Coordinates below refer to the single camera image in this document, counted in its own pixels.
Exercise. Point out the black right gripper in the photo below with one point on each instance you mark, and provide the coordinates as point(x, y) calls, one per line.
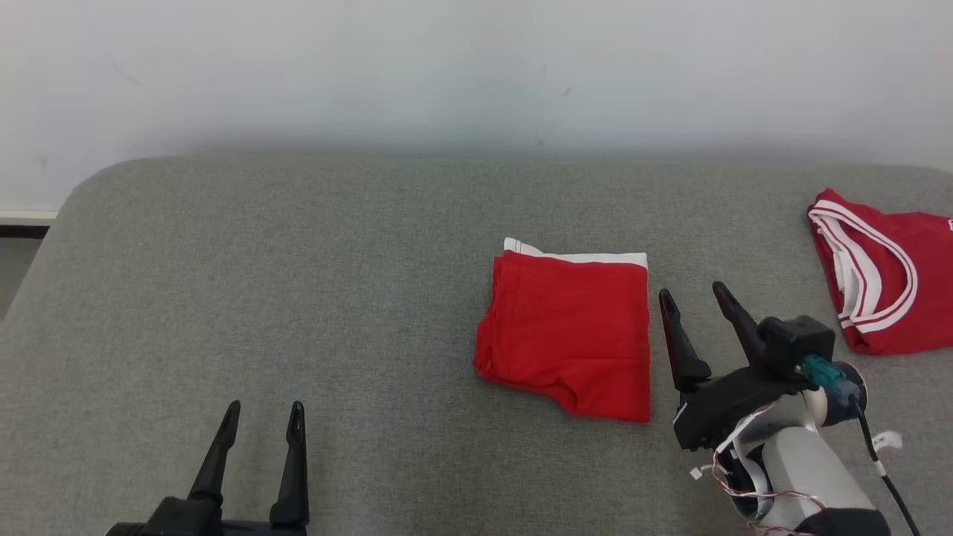
point(718, 409)

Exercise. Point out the red shorts white stripe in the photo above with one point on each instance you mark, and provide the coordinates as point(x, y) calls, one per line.
point(573, 335)

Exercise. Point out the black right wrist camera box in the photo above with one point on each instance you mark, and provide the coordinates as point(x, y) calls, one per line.
point(793, 342)

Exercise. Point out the dark skirting board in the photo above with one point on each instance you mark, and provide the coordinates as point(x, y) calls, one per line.
point(22, 231)

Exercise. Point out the red Bulls jersey white trim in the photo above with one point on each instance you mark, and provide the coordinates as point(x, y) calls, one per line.
point(901, 298)

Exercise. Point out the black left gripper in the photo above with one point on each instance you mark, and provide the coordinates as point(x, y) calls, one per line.
point(179, 521)

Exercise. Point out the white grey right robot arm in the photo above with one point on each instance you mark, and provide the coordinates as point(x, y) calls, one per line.
point(804, 469)

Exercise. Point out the grey fabric sofa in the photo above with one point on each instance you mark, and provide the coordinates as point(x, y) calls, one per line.
point(298, 298)

